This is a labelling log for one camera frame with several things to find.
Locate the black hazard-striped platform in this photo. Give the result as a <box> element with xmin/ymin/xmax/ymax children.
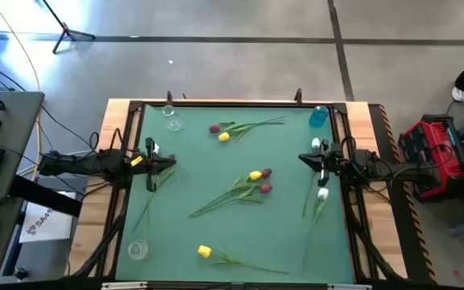
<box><xmin>368</xmin><ymin>103</ymin><xmax>438</xmax><ymax>285</ymax></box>

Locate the blue glass vase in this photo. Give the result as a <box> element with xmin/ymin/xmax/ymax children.
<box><xmin>309</xmin><ymin>106</ymin><xmax>330</xmax><ymax>130</ymax></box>

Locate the black table frame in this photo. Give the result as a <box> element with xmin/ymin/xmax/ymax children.
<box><xmin>94</xmin><ymin>99</ymin><xmax>406</xmax><ymax>283</ymax></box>

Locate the white printed paper sign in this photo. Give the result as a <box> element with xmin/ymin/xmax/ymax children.
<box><xmin>19</xmin><ymin>191</ymin><xmax>78</xmax><ymax>245</ymax></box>

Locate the red and black tool case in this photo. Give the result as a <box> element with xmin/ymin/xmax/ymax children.
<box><xmin>397</xmin><ymin>114</ymin><xmax>464</xmax><ymax>202</ymax></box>

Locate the tall clear glass vase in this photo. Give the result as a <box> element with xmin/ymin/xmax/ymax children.
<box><xmin>161</xmin><ymin>103</ymin><xmax>184</xmax><ymax>133</ymax></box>

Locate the black power cable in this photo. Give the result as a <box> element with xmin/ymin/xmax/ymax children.
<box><xmin>445</xmin><ymin>93</ymin><xmax>464</xmax><ymax>116</ymax></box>

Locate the black cable bundle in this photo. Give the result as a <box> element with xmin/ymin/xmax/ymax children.
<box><xmin>68</xmin><ymin>188</ymin><xmax>131</xmax><ymax>280</ymax></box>
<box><xmin>342</xmin><ymin>188</ymin><xmax>406</xmax><ymax>281</ymax></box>

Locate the yellow artificial tulip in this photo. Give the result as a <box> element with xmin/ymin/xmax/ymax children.
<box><xmin>217</xmin><ymin>119</ymin><xmax>286</xmax><ymax>143</ymax></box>
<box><xmin>197</xmin><ymin>244</ymin><xmax>290</xmax><ymax>276</ymax></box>
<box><xmin>188</xmin><ymin>170</ymin><xmax>263</xmax><ymax>218</ymax></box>

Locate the yellow cable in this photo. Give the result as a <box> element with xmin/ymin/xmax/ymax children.
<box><xmin>0</xmin><ymin>0</ymin><xmax>43</xmax><ymax>182</ymax></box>

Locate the dark red artificial tulip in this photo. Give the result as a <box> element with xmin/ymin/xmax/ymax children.
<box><xmin>189</xmin><ymin>183</ymin><xmax>273</xmax><ymax>218</ymax></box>
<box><xmin>209</xmin><ymin>116</ymin><xmax>288</xmax><ymax>135</ymax></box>
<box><xmin>193</xmin><ymin>168</ymin><xmax>273</xmax><ymax>217</ymax></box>
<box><xmin>131</xmin><ymin>153</ymin><xmax>178</xmax><ymax>234</ymax></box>

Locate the grey desk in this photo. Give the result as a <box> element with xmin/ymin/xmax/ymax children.
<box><xmin>0</xmin><ymin>91</ymin><xmax>46</xmax><ymax>285</ymax></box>

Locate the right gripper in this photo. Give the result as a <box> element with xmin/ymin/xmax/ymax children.
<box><xmin>298</xmin><ymin>139</ymin><xmax>344</xmax><ymax>189</ymax></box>

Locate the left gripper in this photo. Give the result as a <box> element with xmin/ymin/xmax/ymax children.
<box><xmin>130</xmin><ymin>138</ymin><xmax>177</xmax><ymax>193</ymax></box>

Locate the black tripod stand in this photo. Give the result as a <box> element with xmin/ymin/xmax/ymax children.
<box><xmin>40</xmin><ymin>0</ymin><xmax>96</xmax><ymax>55</ymax></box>

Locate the short clear glass vase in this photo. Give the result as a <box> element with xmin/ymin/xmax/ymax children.
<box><xmin>127</xmin><ymin>238</ymin><xmax>150</xmax><ymax>261</ymax></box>

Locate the black flat bar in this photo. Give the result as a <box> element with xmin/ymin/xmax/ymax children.
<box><xmin>9</xmin><ymin>175</ymin><xmax>83</xmax><ymax>218</ymax></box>

